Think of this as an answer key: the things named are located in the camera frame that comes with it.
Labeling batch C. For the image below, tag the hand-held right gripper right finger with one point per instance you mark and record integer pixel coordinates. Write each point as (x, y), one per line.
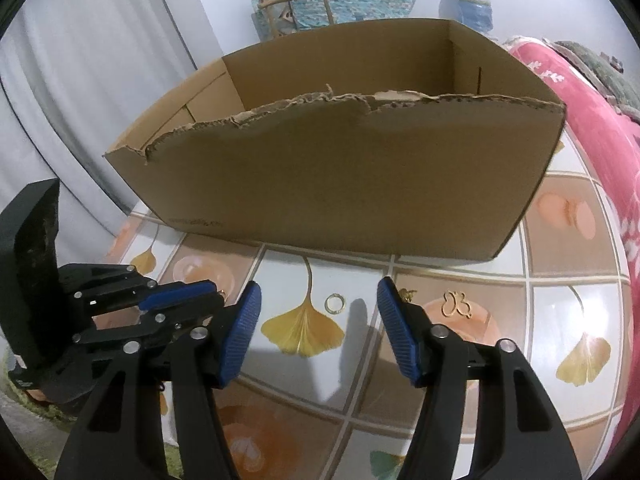
(395, 330)

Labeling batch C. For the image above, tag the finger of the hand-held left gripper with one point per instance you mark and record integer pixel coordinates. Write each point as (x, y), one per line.
(180, 294)
(165, 322)

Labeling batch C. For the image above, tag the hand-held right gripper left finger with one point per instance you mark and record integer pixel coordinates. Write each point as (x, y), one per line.
(240, 335)

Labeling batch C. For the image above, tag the small gold butterfly earring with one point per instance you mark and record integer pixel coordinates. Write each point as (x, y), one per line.
(410, 294)

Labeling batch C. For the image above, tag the gold butterfly outline charm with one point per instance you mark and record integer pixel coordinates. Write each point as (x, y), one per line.
(454, 294)

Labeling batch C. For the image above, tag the brown cardboard box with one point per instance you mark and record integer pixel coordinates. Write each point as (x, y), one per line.
(350, 185)

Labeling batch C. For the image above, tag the tile pattern tablecloth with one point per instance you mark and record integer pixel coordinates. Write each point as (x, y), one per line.
(450, 360)

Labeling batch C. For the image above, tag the white curtain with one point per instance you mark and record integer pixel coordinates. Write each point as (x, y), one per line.
(75, 85)

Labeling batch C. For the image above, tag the pink floral blanket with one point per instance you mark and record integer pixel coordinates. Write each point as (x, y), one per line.
(600, 135)

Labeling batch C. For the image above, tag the grey green pillow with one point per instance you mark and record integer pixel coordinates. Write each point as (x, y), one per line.
(585, 60)

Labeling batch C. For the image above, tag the blue water bottle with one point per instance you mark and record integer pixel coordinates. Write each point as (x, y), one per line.
(467, 7)

